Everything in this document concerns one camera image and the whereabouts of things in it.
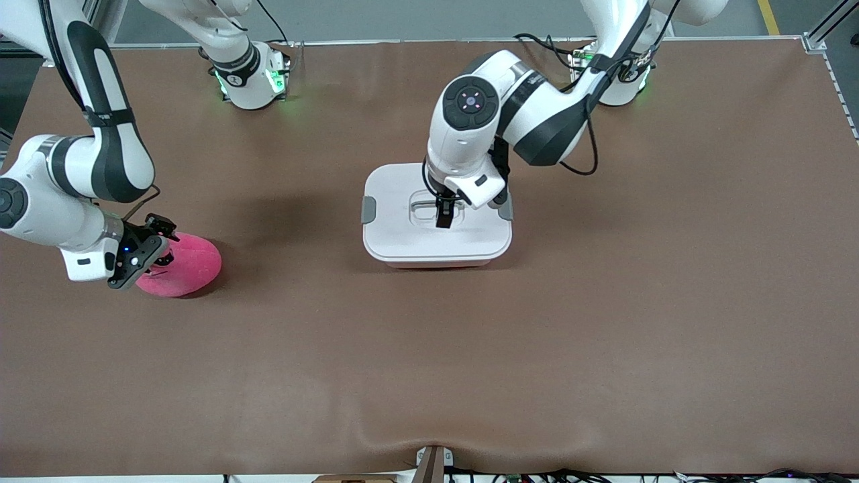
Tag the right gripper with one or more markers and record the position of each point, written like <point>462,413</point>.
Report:
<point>145,235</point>

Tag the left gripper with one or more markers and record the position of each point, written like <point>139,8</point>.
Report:
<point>444,209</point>

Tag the pink plush toy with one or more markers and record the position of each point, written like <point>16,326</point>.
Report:
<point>198,265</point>

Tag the white box lid grey clips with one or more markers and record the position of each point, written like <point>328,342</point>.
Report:
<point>396,235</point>

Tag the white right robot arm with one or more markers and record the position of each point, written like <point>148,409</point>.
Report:
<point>114,154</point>

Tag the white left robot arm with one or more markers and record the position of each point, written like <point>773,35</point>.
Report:
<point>537,121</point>

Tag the pink translucent plastic box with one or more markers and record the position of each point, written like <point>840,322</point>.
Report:
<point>436,265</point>

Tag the aluminium frame profile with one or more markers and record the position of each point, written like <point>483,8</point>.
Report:
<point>94,17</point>
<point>832,20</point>

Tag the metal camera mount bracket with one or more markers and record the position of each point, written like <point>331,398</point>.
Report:
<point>433,466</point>

